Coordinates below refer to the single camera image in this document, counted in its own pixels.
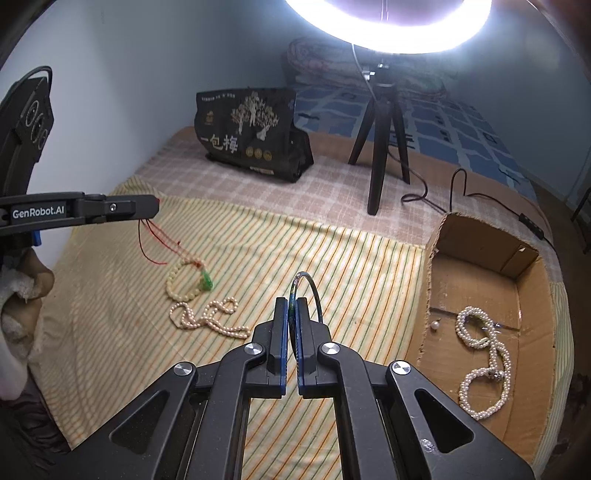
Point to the cardboard box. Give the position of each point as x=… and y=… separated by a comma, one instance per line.
x=443, y=286

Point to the person's left forearm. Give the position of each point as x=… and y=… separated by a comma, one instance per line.
x=11, y=364

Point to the dark cloth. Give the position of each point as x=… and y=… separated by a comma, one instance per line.
x=27, y=438

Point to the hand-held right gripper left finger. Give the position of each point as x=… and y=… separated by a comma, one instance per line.
x=279, y=341

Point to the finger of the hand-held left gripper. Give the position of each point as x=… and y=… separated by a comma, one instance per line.
x=124, y=207

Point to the dark thin bangle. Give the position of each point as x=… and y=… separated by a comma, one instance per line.
x=316, y=295

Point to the black tabletop tripod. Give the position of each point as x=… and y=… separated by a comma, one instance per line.
x=378, y=152

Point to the person's left hand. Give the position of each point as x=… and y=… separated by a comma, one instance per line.
x=41, y=277

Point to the black printed bag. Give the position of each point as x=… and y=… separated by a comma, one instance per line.
x=249, y=138

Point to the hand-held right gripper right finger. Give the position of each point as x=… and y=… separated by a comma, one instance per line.
x=304, y=350

